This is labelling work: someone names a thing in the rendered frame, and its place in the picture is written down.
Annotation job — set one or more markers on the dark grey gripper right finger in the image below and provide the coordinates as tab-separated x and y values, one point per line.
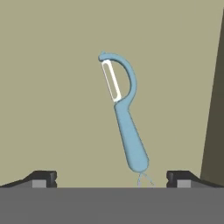
179	176

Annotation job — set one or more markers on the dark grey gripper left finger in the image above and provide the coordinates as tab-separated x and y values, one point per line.
43	176

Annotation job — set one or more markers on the blue peeler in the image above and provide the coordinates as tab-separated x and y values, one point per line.
131	137

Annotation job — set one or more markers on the olive drawer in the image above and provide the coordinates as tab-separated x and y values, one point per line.
87	96

